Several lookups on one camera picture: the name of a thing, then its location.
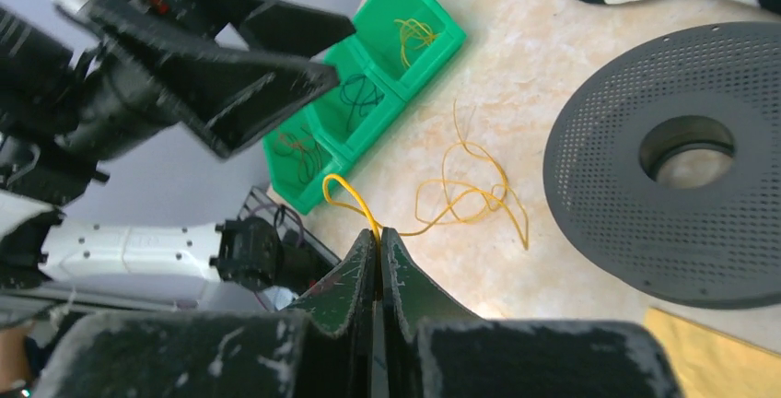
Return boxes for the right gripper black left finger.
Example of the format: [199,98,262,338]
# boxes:
[283,229,379,397]

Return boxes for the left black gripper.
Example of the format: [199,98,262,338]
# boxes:
[1,0,339,206]

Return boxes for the thin yellow cable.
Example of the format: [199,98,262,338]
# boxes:
[321,99,530,252]

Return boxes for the yellow wires in tray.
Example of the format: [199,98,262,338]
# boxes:
[393,17,442,70]

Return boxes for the dark wires in tray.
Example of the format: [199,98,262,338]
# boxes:
[338,73,387,134]

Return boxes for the yellow cloth with car print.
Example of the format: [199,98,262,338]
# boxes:
[644,308,780,398]

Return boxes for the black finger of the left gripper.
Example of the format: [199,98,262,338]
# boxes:
[141,0,356,58]

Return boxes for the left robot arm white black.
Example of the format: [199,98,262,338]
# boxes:
[1,0,356,290]

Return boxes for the green compartment tray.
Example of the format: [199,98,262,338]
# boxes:
[262,0,466,215]

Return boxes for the brown wires in tray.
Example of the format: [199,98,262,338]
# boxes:
[273,125,328,188]

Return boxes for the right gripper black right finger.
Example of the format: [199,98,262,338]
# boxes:
[379,228,480,397]

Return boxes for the black cable spool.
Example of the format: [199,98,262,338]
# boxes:
[543,21,780,310]

